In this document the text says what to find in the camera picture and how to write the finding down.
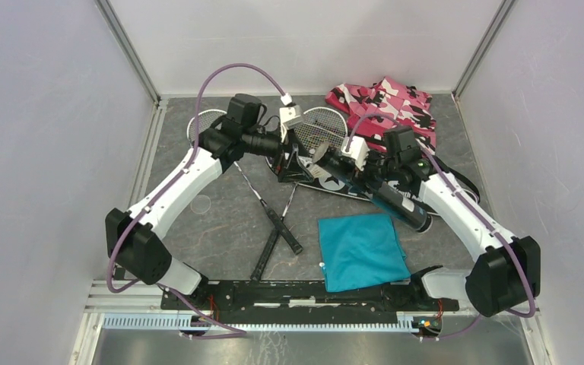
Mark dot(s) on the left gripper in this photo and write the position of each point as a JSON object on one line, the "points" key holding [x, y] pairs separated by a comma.
{"points": [[291, 170]]}

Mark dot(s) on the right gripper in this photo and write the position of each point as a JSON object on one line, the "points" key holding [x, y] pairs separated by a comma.
{"points": [[366, 175]]}

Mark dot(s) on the black shuttlecock tube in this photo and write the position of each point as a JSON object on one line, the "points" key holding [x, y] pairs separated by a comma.
{"points": [[381, 194]]}

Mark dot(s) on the shuttlecock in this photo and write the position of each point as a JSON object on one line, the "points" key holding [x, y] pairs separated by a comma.
{"points": [[317, 172]]}

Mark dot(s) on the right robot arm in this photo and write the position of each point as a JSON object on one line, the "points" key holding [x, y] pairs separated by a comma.
{"points": [[506, 271]]}

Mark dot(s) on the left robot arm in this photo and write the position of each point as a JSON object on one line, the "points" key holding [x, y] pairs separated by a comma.
{"points": [[134, 237]]}

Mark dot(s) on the right badminton racket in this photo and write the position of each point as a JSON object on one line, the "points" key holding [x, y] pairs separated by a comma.
{"points": [[322, 124]]}

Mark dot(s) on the badminton racket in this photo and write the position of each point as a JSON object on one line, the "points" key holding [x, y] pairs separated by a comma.
{"points": [[205, 120], [322, 124]]}

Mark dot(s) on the left badminton racket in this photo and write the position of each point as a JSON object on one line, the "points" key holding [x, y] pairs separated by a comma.
{"points": [[205, 120]]}

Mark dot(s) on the black racket cover bag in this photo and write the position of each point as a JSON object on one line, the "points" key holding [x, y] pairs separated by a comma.
{"points": [[331, 185]]}

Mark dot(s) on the pink camouflage bag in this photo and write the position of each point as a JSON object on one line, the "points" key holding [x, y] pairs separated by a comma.
{"points": [[392, 103]]}

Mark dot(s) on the teal folded cloth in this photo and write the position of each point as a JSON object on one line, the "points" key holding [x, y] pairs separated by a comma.
{"points": [[360, 251]]}

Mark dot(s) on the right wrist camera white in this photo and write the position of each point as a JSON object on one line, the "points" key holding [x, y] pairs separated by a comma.
{"points": [[356, 149]]}

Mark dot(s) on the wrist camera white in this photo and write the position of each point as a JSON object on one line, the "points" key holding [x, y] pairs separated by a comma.
{"points": [[356, 149], [290, 115]]}

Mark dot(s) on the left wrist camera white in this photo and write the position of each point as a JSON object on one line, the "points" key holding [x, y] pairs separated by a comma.
{"points": [[290, 115]]}

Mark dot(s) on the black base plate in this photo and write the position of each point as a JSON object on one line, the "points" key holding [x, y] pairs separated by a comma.
{"points": [[309, 303]]}

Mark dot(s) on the slotted cable duct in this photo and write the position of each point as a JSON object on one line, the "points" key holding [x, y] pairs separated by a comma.
{"points": [[194, 323]]}

